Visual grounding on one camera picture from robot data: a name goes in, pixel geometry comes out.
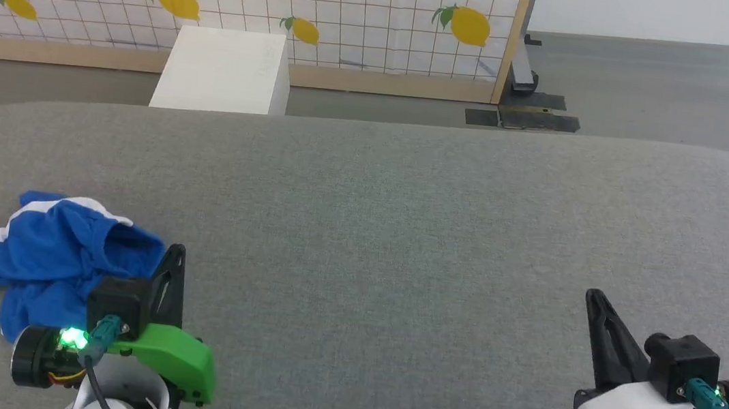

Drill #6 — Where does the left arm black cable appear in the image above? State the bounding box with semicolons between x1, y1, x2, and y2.
72;312;132;409

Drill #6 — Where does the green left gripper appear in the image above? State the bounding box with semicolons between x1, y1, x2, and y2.
101;238;232;409

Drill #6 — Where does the grey metal partition foot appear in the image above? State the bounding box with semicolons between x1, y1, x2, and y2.
507;12;546;95

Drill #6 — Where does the blue garment with white trim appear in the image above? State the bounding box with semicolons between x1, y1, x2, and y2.
0;187;171;359

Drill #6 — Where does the white box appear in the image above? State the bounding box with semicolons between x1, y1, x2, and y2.
149;20;297;123

